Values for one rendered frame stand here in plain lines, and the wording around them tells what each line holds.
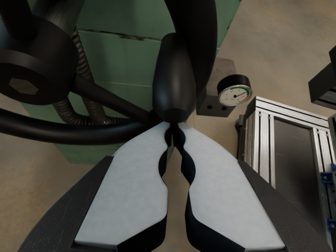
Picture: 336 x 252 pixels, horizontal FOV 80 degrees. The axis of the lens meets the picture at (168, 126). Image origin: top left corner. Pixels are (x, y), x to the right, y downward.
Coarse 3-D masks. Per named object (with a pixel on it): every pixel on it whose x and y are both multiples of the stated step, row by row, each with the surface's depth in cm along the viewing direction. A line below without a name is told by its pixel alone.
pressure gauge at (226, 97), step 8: (224, 80) 37; (232, 80) 36; (240, 80) 36; (248, 80) 37; (224, 88) 37; (232, 88) 36; (240, 88) 36; (248, 88) 36; (224, 96) 38; (232, 96) 38; (240, 96) 38; (248, 96) 38; (224, 104) 40; (232, 104) 40
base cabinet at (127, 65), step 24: (96, 48) 36; (120, 48) 36; (144, 48) 36; (216, 48) 36; (96, 72) 42; (120, 72) 42; (144, 72) 42; (72, 96) 48; (120, 96) 48; (144, 96) 48; (48, 120) 58; (120, 144) 72
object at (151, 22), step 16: (32, 0) 29; (96, 0) 29; (112, 0) 29; (128, 0) 29; (144, 0) 29; (160, 0) 29; (224, 0) 29; (240, 0) 29; (80, 16) 31; (96, 16) 31; (112, 16) 31; (128, 16) 31; (144, 16) 31; (160, 16) 31; (224, 16) 31; (112, 32) 34; (128, 32) 34; (144, 32) 34; (160, 32) 34; (224, 32) 34
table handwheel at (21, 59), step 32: (0, 0) 11; (192, 0) 11; (0, 32) 14; (32, 32) 14; (64, 32) 16; (192, 32) 12; (0, 64) 13; (32, 64) 14; (64, 64) 15; (192, 64) 15; (32, 96) 16; (64, 96) 17; (96, 96) 19; (0, 128) 24; (32, 128) 25; (64, 128) 26; (96, 128) 27; (128, 128) 25
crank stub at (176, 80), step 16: (160, 48) 12; (176, 48) 12; (160, 64) 11; (176, 64) 11; (160, 80) 11; (176, 80) 10; (192, 80) 11; (160, 96) 10; (176, 96) 10; (192, 96) 10; (160, 112) 10; (176, 112) 10
